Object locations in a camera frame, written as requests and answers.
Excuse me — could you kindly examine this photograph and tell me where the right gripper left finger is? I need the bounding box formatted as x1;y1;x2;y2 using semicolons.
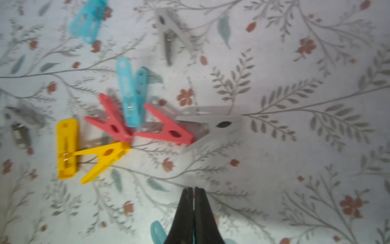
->
165;188;194;244

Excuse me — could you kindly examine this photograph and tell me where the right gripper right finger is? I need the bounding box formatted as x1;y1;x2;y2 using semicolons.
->
194;187;225;244

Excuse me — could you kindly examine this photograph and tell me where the grey clothespin near box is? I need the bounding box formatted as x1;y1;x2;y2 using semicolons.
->
3;102;46;149

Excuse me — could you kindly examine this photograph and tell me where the red clothespin centre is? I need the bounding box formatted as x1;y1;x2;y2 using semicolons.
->
84;93;196;146

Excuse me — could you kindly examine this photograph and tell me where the yellow clothespin pair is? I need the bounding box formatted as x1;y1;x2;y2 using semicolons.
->
56;119;131;184

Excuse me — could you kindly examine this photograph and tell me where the floral table mat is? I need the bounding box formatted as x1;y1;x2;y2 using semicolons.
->
1;1;390;244

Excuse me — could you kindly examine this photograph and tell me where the grey clothespin far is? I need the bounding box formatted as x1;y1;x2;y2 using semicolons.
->
154;8;195;67

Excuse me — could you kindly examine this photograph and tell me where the teal clothespin far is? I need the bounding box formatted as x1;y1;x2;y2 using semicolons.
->
68;0;107;45

